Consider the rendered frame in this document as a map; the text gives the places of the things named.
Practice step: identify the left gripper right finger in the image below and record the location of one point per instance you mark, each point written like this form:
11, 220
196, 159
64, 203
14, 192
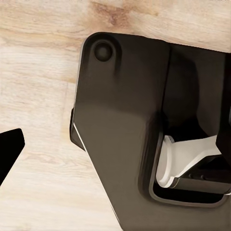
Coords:
223, 143

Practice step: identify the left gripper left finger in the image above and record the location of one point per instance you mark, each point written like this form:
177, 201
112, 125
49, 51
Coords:
11, 144

